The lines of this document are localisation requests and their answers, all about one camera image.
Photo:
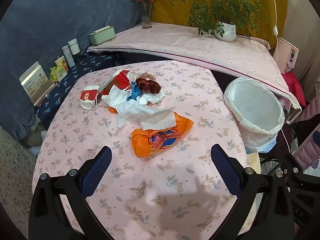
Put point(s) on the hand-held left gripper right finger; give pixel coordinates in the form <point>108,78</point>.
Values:
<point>225,172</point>

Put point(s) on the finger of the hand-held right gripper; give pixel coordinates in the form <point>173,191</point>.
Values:
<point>290,170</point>

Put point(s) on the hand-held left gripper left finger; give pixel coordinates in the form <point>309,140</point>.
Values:
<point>97,172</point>

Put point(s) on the small orange wrapper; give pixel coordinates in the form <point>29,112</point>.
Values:
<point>112,110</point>

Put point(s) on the white paper towel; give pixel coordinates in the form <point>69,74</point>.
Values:
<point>157,120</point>
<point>128,113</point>

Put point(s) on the orange plastic bag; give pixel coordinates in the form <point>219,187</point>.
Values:
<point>160,140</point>

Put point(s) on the trash bin with white liner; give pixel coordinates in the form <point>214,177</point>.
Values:
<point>252,105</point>

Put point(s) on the blue patterned wrapper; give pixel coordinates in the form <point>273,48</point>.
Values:
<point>133,93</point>

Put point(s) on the small white tissue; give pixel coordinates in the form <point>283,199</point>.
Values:
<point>152,97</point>

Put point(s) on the dark red scrunchie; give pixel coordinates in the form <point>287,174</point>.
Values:
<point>147,85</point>

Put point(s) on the pink puffer jacket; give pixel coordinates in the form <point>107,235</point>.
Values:
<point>308,120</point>

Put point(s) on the pink rabbit print tablecloth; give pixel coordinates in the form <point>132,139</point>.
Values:
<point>155,192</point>

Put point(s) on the red white pouch with label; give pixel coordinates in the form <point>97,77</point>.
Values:
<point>88,96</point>

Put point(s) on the red cloth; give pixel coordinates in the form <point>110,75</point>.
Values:
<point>293,85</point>

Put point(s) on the navy floral cloth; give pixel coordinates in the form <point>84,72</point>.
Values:
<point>65,90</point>

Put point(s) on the red paper bag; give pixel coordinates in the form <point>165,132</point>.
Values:
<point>122,82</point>

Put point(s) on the plain red white pouch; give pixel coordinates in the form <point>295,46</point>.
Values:
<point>132,75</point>

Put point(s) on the green tissue pack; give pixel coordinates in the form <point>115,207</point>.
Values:
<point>58,73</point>

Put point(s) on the white card stand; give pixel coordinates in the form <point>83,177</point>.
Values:
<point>36,82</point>

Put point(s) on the beige scrunchie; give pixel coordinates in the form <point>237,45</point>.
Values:
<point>147,75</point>

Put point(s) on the yellow printed can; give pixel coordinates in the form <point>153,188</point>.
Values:
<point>61,62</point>

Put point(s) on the white appliance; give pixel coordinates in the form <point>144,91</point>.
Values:
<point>287,52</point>

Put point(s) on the tall white bottle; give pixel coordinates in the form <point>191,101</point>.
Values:
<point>67,56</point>

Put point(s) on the white tumbler with dark base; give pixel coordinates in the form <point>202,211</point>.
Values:
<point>73,46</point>

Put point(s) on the pink dotted blanket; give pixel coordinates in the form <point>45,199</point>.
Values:
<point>190,45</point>

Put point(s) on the pale green box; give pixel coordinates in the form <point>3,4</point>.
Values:
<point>101,36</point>

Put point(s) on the green plant in white pot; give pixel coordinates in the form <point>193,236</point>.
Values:
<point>226,31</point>

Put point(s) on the glass vase with pink flowers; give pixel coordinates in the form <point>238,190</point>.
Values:
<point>146,20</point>

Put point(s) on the blue grey backdrop cloth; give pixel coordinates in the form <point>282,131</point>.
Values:
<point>50,17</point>

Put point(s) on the mustard yellow backdrop cloth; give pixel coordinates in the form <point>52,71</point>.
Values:
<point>170,12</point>

